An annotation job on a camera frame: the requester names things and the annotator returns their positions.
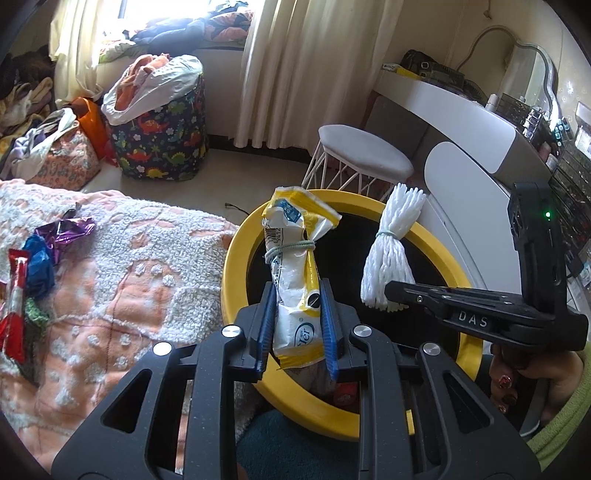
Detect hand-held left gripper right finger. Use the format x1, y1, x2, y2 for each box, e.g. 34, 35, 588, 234
318, 277, 541, 480

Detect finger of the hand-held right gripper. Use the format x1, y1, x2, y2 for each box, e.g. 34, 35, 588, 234
384, 281, 527, 335

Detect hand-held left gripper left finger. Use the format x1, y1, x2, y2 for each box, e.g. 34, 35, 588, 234
51, 279, 278, 480

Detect white yellow plastic packet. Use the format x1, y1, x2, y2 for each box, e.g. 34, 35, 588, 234
261, 185, 342, 370

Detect yellow rimmed black bin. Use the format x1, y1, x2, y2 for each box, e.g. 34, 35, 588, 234
222, 188, 483, 439

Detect white foam net bundle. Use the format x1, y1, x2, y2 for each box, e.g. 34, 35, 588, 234
360, 182, 428, 312

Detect blue rubber glove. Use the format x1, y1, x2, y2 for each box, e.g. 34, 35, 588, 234
22, 234, 57, 301

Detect person's right forearm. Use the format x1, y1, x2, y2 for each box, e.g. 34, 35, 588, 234
526, 342, 591, 467

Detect person's right hand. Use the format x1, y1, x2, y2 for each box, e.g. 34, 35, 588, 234
487, 344, 583, 425

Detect red roll wrapper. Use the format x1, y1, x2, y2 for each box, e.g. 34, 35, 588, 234
332, 385, 358, 407

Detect dark teal cloth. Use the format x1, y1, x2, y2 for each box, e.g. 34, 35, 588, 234
235, 408, 365, 480

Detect white vanity desk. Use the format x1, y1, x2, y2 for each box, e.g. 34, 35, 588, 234
369, 69, 555, 315

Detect wavy vanity mirror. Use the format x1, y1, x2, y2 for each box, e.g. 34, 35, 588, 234
499, 41, 561, 121

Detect dinosaur print laundry basket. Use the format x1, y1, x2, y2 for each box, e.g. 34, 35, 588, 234
106, 74, 208, 182

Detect purple foil wrapper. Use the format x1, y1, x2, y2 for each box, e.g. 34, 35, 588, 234
36, 209, 97, 266

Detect green wrapper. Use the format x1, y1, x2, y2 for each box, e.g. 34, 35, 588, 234
23, 298, 54, 330

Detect dark camouflage bag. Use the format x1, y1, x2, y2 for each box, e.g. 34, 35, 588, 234
399, 49, 485, 100

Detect red white snack wrapper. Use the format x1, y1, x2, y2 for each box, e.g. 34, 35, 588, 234
0, 248, 31, 363

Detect wide cream curtain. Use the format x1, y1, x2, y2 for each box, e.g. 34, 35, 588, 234
233, 0, 402, 162

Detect pink floral bag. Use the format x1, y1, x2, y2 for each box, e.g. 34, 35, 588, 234
21, 108, 102, 190

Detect white plastic bag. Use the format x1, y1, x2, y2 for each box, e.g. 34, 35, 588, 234
100, 54, 204, 124

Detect orange bag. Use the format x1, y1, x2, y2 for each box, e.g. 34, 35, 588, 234
71, 97, 118, 167

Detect orange clothes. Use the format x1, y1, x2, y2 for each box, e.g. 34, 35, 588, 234
115, 53, 171, 112

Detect clothes on window sill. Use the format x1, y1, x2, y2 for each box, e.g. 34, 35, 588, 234
99, 0, 254, 63

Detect lilac garment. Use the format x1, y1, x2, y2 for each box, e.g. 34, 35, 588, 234
0, 134, 42, 181

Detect black framed window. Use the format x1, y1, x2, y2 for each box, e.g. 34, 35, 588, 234
117, 0, 232, 33

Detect pile of clothes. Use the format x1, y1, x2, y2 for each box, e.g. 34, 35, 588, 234
0, 51, 56, 134

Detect narrow cream curtain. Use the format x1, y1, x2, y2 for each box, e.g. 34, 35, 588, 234
48, 0, 125, 100

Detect white wire stool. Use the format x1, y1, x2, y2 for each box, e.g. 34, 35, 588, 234
302, 124, 415, 204

